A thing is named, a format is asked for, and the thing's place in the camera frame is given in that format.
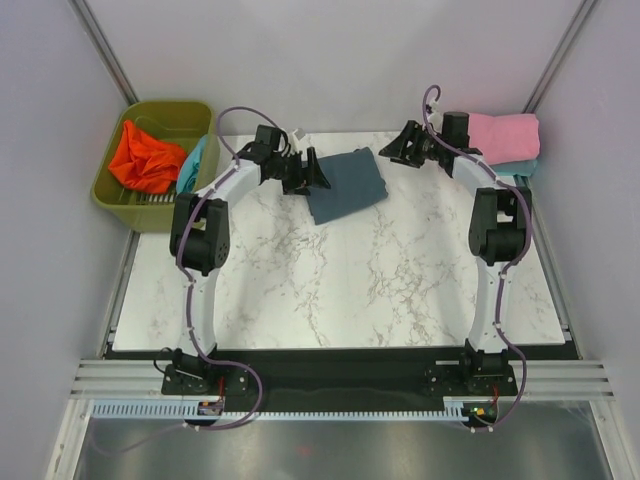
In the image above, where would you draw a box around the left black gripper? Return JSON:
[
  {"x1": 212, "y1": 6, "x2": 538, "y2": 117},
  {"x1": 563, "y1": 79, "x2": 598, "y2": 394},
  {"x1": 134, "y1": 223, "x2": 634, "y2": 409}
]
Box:
[{"x1": 271, "y1": 149, "x2": 330, "y2": 198}]

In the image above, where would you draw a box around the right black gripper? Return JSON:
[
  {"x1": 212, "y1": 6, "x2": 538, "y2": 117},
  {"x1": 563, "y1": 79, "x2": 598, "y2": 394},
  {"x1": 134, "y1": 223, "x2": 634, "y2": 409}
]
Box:
[{"x1": 378, "y1": 121, "x2": 446, "y2": 170}]

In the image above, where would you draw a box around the grey-blue t shirt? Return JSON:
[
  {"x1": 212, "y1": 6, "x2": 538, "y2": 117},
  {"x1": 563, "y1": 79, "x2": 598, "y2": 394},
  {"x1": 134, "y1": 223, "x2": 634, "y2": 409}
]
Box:
[{"x1": 307, "y1": 147, "x2": 388, "y2": 225}]

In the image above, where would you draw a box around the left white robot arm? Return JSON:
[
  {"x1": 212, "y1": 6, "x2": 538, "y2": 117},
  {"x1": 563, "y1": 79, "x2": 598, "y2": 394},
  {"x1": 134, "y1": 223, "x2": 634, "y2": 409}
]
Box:
[{"x1": 161, "y1": 125, "x2": 331, "y2": 395}]

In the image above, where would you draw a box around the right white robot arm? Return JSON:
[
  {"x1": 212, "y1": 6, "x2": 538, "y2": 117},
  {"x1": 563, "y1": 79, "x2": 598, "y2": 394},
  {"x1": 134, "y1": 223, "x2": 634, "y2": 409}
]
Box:
[{"x1": 379, "y1": 112, "x2": 532, "y2": 396}]

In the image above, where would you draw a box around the folded pink t shirt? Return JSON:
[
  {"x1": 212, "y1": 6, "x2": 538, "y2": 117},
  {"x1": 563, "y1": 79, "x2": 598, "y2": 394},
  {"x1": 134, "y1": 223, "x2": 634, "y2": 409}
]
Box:
[{"x1": 468, "y1": 113, "x2": 540, "y2": 166}]

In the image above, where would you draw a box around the folded teal t shirt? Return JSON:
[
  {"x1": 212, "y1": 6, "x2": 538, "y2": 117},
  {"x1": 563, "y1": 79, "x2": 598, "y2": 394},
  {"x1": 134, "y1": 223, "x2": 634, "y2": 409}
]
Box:
[{"x1": 491, "y1": 159, "x2": 538, "y2": 178}]

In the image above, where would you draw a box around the light blue cloth in bin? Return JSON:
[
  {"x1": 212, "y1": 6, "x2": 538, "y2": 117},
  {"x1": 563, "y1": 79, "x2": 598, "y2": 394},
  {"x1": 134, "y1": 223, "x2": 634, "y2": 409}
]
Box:
[{"x1": 176, "y1": 135, "x2": 209, "y2": 194}]

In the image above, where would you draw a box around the olive green plastic bin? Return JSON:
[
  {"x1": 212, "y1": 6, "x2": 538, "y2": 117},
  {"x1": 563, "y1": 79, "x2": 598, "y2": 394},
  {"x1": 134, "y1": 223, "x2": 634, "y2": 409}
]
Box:
[{"x1": 91, "y1": 100, "x2": 220, "y2": 232}]

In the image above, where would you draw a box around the orange t shirt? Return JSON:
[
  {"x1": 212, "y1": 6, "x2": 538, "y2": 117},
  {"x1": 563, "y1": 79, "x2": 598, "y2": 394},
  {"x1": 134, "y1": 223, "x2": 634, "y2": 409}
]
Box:
[{"x1": 108, "y1": 120, "x2": 187, "y2": 194}]

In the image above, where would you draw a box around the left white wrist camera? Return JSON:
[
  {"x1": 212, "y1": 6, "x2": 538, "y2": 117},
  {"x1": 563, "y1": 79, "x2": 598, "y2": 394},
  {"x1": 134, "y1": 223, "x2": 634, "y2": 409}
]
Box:
[{"x1": 288, "y1": 128, "x2": 312, "y2": 152}]

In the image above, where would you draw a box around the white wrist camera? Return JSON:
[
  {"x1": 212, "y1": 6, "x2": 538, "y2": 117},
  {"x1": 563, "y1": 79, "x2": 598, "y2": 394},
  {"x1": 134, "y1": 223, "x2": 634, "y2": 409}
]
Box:
[
  {"x1": 426, "y1": 101, "x2": 442, "y2": 124},
  {"x1": 288, "y1": 128, "x2": 312, "y2": 152}
]

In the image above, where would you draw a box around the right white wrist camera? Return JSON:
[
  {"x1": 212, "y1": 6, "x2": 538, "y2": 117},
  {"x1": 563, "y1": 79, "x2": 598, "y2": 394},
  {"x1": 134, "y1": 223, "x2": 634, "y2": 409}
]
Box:
[{"x1": 426, "y1": 101, "x2": 442, "y2": 124}]

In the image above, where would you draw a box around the right corner aluminium post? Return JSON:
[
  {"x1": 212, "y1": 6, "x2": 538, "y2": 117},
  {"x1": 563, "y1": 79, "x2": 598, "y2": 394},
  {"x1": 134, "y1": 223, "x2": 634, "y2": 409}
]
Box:
[{"x1": 523, "y1": 0, "x2": 601, "y2": 114}]

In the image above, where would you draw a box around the corner aluminium post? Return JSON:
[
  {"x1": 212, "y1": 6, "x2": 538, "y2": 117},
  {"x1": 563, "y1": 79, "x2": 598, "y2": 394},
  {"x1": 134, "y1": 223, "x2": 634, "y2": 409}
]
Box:
[
  {"x1": 69, "y1": 0, "x2": 139, "y2": 105},
  {"x1": 523, "y1": 0, "x2": 601, "y2": 114}
]

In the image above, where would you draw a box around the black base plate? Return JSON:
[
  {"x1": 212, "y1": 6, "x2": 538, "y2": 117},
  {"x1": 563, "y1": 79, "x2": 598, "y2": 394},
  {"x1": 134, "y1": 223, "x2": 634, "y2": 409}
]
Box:
[{"x1": 182, "y1": 347, "x2": 512, "y2": 411}]

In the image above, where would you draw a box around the aluminium rail frame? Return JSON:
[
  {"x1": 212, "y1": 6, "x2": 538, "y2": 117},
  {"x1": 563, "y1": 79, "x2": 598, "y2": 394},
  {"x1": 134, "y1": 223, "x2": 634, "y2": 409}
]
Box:
[{"x1": 72, "y1": 165, "x2": 611, "y2": 402}]

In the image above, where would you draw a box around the left corner aluminium post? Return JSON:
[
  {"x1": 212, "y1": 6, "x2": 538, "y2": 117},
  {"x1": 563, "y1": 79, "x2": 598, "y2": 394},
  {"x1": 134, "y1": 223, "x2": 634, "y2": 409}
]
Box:
[{"x1": 69, "y1": 0, "x2": 139, "y2": 105}]

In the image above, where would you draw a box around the slotted cable duct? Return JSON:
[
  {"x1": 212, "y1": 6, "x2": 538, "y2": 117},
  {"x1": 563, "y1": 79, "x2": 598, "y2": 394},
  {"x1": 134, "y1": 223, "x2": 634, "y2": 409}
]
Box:
[{"x1": 90, "y1": 398, "x2": 497, "y2": 421}]

